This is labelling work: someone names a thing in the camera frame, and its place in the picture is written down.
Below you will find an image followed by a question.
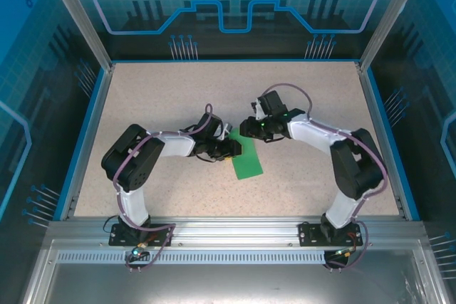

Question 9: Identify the left cable connector with light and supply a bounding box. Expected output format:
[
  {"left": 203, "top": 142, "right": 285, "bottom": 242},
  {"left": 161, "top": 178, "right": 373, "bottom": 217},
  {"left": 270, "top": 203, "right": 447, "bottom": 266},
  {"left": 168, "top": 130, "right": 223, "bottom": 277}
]
[{"left": 130, "top": 242, "right": 148, "bottom": 260}]

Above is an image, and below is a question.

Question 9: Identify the slotted grey cable duct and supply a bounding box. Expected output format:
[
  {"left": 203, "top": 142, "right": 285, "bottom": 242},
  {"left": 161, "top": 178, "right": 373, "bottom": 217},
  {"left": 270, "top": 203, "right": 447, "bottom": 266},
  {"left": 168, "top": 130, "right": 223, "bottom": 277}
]
[{"left": 56, "top": 251, "right": 332, "bottom": 265}]

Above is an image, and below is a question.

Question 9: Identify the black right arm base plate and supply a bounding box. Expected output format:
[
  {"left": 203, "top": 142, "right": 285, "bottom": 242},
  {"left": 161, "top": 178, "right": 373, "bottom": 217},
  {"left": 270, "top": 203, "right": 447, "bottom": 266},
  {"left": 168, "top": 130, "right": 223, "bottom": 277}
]
[{"left": 298, "top": 221, "right": 364, "bottom": 248}]

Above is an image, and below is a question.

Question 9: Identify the aluminium mounting rail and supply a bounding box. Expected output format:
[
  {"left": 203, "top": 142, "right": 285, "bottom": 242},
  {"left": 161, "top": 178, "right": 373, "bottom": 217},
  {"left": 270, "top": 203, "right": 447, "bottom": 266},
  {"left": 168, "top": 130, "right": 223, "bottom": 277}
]
[{"left": 45, "top": 215, "right": 428, "bottom": 246}]

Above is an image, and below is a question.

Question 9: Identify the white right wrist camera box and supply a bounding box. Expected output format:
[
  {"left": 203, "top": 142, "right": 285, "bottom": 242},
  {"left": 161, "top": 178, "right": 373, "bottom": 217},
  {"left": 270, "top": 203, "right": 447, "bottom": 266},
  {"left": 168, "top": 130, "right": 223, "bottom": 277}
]
[{"left": 250, "top": 96, "right": 267, "bottom": 120}]

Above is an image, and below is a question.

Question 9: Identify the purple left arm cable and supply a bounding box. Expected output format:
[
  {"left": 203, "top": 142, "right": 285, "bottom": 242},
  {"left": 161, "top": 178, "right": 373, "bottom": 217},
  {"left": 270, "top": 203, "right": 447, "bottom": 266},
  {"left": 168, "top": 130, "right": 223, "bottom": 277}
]
[{"left": 112, "top": 103, "right": 217, "bottom": 273}]

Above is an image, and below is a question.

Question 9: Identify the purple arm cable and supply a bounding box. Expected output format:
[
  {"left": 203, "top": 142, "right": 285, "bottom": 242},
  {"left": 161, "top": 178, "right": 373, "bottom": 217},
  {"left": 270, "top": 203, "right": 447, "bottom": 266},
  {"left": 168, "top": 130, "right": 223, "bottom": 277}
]
[
  {"left": 112, "top": 103, "right": 217, "bottom": 273},
  {"left": 261, "top": 83, "right": 389, "bottom": 271}
]

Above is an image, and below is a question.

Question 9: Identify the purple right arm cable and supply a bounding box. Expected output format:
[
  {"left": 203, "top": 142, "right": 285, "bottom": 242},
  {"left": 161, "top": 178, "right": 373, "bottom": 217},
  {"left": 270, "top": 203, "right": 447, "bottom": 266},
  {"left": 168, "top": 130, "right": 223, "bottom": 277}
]
[{"left": 261, "top": 83, "right": 389, "bottom": 271}]

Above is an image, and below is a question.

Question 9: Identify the right cable connector with light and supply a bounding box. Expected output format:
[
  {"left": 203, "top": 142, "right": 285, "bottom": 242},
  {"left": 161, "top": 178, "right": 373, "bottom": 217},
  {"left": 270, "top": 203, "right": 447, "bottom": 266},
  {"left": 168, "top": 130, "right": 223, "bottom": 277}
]
[{"left": 333, "top": 245, "right": 358, "bottom": 258}]

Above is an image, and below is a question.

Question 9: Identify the cable connector with light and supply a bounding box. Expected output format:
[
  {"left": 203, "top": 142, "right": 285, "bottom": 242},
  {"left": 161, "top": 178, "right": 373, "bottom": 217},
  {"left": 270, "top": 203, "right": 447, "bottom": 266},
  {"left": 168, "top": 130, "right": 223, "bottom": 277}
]
[
  {"left": 333, "top": 245, "right": 358, "bottom": 258},
  {"left": 130, "top": 242, "right": 148, "bottom": 260}
]

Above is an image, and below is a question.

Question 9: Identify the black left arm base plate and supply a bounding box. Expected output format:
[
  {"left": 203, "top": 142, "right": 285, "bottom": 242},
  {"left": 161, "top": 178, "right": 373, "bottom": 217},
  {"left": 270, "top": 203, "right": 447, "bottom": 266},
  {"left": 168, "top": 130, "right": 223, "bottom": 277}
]
[{"left": 108, "top": 223, "right": 175, "bottom": 247}]

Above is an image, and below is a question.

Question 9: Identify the aluminium side rail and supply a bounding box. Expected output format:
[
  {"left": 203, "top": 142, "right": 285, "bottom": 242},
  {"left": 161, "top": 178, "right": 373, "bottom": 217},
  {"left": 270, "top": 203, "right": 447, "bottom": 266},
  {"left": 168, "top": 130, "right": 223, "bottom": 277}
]
[
  {"left": 58, "top": 63, "right": 115, "bottom": 221},
  {"left": 355, "top": 63, "right": 411, "bottom": 220}
]

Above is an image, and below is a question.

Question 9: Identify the green paper sheet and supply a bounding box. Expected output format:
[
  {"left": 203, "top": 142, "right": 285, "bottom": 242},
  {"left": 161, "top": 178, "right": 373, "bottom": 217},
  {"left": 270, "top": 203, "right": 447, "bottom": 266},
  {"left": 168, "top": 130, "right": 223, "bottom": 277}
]
[{"left": 227, "top": 128, "right": 264, "bottom": 180}]

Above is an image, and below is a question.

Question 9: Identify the aluminium frame post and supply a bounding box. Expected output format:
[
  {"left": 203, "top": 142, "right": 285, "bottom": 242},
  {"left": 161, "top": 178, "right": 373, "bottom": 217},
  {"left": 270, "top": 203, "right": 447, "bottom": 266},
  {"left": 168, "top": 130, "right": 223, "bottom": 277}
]
[
  {"left": 357, "top": 0, "right": 429, "bottom": 72},
  {"left": 39, "top": 0, "right": 115, "bottom": 70}
]

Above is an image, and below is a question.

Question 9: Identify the brushed metal tray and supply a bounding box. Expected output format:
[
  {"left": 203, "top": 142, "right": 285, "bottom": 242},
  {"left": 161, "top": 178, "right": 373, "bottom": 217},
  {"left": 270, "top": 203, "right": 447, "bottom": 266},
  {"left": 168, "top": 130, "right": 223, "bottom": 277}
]
[{"left": 20, "top": 239, "right": 450, "bottom": 304}]

